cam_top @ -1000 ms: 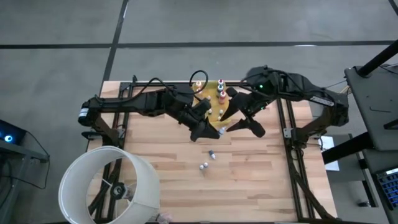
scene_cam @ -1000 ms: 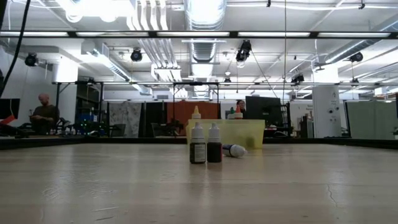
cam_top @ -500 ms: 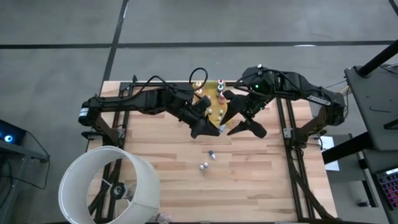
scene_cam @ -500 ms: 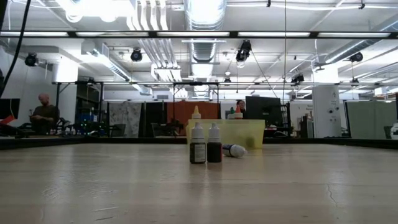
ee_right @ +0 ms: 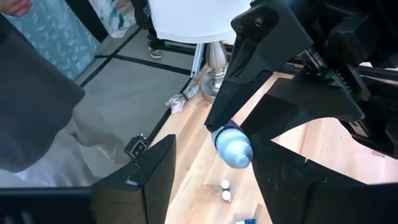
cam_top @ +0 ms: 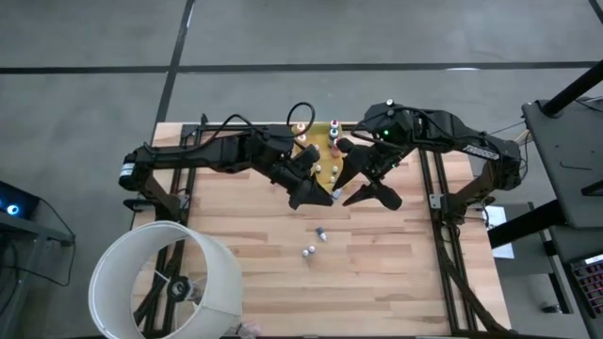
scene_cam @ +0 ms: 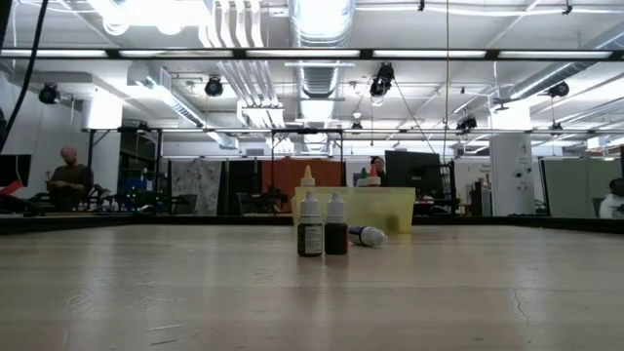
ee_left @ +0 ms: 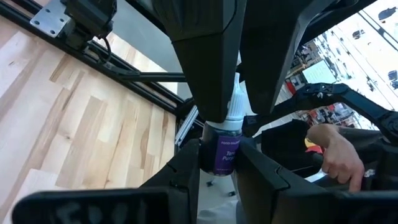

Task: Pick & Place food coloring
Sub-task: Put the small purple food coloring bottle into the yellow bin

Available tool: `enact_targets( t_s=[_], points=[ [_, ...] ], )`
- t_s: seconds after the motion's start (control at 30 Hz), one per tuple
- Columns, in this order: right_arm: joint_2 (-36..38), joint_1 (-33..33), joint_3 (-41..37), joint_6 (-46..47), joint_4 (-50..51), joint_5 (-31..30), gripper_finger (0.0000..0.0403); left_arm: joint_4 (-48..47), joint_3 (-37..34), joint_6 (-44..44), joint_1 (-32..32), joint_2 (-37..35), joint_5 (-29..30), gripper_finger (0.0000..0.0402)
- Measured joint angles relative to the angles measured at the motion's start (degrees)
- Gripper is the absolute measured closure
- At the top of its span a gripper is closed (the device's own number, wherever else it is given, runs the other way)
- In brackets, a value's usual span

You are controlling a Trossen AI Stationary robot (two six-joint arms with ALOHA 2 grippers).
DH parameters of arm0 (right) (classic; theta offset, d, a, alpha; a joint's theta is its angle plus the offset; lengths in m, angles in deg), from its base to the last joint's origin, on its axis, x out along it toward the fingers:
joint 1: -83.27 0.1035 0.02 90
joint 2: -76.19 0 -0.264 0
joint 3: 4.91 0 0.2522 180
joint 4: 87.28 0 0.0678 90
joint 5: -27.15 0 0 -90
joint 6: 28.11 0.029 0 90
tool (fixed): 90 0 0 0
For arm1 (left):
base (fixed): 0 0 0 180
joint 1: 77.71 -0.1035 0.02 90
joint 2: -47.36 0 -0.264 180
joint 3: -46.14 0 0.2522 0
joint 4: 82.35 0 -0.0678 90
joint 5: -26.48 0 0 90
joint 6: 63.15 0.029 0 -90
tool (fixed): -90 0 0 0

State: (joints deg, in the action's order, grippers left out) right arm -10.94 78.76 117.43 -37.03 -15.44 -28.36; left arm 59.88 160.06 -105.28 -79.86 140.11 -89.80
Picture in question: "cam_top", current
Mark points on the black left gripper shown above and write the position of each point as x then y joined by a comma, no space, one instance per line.
282,157

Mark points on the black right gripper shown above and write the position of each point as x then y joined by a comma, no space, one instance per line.
391,136

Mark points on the small purple dropper bottle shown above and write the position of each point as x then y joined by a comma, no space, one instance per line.
337,193

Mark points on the red bottle with orange tip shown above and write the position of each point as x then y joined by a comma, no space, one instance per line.
335,150

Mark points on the green large dropper bottle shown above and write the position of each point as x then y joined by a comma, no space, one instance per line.
333,133

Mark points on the dark red large dropper bottle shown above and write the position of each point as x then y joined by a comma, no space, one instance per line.
334,123

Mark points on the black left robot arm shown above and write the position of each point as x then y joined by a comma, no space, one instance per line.
198,153

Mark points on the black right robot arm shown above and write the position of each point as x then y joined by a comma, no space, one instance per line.
471,141

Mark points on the yellow translucent plastic tray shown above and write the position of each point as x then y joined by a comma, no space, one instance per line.
326,160

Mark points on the white round lampshade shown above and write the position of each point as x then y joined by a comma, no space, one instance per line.
221,292

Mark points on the white paper sheet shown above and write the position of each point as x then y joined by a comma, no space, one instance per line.
497,219

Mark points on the crumpled pale cloth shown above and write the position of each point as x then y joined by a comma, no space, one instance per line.
249,330

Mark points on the black lamp socket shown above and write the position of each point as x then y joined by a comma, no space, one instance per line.
179,288

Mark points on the black stand beam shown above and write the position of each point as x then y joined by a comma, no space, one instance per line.
523,226

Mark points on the grey metal cart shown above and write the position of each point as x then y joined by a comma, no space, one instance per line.
565,150

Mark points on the grey keyboard shelf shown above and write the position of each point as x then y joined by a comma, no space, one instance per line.
567,242

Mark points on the black round pole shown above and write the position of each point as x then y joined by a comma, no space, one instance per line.
572,88

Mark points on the backlit keyboard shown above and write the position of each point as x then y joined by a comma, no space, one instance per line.
591,282

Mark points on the grey side table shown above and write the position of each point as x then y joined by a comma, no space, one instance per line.
47,231

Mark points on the black device with blue light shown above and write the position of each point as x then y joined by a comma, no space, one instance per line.
19,202

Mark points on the black frame clamp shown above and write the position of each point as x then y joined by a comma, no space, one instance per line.
139,204
204,118

